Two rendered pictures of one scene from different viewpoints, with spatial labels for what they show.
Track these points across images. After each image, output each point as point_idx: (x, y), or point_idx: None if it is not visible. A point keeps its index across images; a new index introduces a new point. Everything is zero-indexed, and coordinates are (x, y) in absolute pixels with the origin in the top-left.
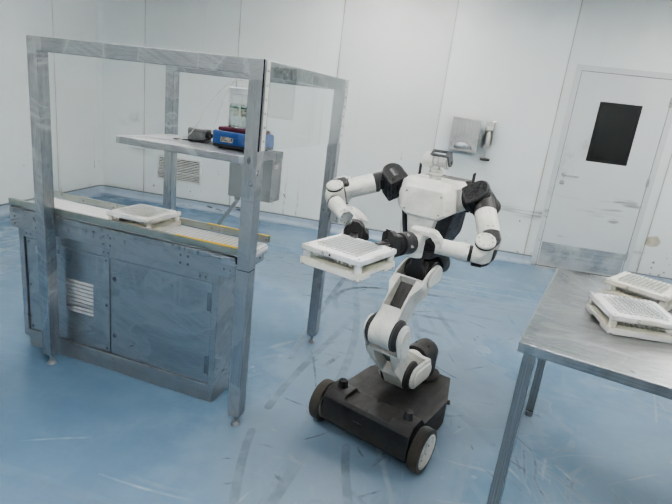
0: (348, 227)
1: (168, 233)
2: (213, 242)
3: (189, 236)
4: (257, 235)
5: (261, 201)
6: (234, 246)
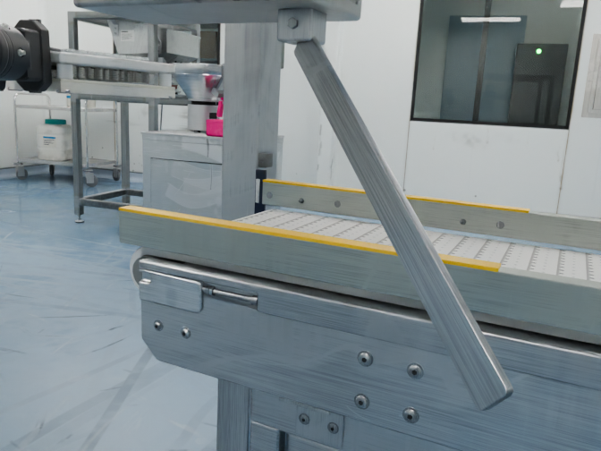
0: (48, 35)
1: (555, 214)
2: (359, 190)
3: (515, 267)
4: (224, 119)
5: (188, 23)
6: (287, 182)
